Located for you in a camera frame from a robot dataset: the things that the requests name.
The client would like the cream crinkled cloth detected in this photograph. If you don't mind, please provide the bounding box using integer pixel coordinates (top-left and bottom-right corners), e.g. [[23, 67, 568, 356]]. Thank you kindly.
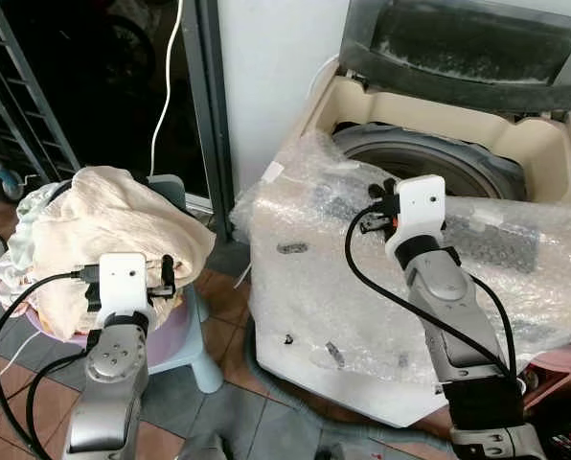
[[22, 166, 217, 338]]

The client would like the beige top-load washing machine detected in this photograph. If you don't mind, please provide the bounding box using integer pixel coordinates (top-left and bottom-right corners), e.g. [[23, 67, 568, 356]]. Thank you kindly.
[[247, 0, 571, 429]]

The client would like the grey washer drum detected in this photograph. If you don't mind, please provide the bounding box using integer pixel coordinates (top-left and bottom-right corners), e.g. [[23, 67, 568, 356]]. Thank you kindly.
[[331, 122, 529, 200]]

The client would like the lilac plastic laundry basin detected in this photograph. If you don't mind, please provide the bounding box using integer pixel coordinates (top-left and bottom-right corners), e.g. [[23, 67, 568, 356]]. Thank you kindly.
[[22, 278, 196, 371]]

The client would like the clear bubble wrap sheet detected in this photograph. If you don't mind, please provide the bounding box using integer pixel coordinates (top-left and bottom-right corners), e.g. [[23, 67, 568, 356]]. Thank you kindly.
[[232, 132, 571, 403]]

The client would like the light blue plastic stool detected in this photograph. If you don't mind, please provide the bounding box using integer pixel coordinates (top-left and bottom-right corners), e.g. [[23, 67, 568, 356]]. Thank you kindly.
[[144, 175, 225, 395]]

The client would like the white thin garment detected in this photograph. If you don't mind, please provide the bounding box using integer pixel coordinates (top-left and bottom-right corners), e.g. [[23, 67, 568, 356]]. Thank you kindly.
[[0, 182, 58, 310]]

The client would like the dark grey washer lid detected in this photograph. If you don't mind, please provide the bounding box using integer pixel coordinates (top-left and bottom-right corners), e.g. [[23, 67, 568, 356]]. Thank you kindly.
[[338, 0, 571, 116]]

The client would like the grey robot leg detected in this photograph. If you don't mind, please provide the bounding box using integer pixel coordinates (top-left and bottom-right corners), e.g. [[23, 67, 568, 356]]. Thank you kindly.
[[174, 433, 233, 460]]

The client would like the black crate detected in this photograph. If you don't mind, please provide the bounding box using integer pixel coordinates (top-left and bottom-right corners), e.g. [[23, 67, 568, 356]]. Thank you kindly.
[[530, 402, 571, 460]]

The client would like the dark metal window grille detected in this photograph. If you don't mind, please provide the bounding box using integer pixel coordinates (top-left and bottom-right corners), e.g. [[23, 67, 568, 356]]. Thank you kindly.
[[0, 0, 81, 185]]

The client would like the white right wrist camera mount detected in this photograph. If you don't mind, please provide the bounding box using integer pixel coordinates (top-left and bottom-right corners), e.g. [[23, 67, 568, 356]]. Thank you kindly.
[[385, 175, 448, 262]]

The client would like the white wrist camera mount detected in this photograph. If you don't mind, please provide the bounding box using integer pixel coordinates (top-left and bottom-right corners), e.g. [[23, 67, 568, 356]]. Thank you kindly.
[[385, 175, 448, 262], [96, 252, 153, 325]]

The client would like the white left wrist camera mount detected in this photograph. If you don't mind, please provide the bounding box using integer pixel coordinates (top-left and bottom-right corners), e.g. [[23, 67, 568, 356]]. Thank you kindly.
[[96, 252, 153, 325]]

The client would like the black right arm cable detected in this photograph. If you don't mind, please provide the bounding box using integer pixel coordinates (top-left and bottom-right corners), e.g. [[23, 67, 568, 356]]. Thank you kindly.
[[345, 206, 518, 377]]

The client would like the dark grey door frame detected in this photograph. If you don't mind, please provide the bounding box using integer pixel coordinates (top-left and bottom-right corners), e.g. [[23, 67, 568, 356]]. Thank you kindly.
[[178, 0, 237, 242]]

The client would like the white hanging cable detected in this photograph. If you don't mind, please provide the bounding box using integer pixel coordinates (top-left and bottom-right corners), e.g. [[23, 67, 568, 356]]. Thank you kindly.
[[149, 0, 186, 179]]

